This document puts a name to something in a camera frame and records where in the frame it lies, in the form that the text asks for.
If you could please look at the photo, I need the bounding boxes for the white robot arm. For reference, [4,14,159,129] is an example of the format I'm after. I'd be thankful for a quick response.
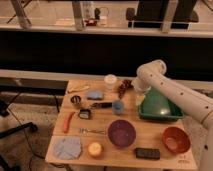
[132,60,213,171]

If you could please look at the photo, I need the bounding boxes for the yellow round fruit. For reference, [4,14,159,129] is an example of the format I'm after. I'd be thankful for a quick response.
[88,142,103,157]

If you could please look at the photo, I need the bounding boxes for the green plastic tray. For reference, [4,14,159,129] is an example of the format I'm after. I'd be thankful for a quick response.
[138,88,183,122]

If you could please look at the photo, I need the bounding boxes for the dark red grape bunch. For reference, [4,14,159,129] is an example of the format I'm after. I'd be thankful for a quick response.
[118,79,132,99]

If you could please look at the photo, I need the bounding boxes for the black remote control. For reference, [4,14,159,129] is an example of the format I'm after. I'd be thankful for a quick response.
[134,148,160,160]

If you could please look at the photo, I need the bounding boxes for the white plastic cup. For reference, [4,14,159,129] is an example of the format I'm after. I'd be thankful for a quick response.
[104,74,117,90]

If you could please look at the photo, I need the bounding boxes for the black handled tool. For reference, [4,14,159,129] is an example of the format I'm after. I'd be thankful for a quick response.
[90,102,112,109]

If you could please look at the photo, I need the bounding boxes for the blue cloth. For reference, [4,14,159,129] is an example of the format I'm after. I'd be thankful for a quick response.
[53,136,81,160]

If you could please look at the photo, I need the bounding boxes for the metal fork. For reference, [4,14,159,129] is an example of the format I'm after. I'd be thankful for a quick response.
[79,128,106,135]

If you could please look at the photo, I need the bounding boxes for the orange-red bowl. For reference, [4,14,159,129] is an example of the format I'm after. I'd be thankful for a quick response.
[162,127,191,154]

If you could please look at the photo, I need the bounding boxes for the blue sponge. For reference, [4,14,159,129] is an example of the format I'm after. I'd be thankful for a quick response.
[86,91,104,100]

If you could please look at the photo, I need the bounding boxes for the blue plastic cup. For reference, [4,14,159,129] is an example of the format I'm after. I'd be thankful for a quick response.
[112,100,124,115]

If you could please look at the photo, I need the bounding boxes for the purple bowl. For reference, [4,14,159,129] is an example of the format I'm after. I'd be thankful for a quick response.
[107,119,136,148]

